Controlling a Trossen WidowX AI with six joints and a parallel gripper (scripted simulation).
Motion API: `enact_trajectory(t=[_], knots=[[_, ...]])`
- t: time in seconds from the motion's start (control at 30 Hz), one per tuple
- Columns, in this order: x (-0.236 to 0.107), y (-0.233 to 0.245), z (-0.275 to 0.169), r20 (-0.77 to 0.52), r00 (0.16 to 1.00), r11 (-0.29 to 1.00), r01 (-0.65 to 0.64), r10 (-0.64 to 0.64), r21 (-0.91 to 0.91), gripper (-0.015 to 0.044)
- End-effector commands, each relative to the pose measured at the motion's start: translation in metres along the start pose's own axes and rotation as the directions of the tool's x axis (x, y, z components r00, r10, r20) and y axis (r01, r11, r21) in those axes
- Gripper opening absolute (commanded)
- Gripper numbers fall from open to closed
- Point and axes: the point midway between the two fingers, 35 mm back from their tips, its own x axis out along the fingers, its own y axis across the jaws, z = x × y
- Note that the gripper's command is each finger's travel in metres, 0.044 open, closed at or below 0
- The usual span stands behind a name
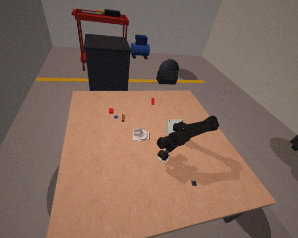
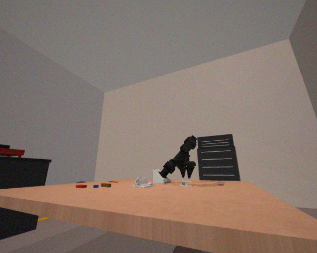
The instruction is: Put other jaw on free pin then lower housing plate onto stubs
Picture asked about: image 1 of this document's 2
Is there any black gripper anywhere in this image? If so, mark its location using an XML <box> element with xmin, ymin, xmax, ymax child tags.
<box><xmin>157</xmin><ymin>145</ymin><xmax>176</xmax><ymax>160</ymax></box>

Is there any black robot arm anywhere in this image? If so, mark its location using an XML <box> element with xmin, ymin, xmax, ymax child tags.
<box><xmin>157</xmin><ymin>116</ymin><xmax>219</xmax><ymax>149</ymax></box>

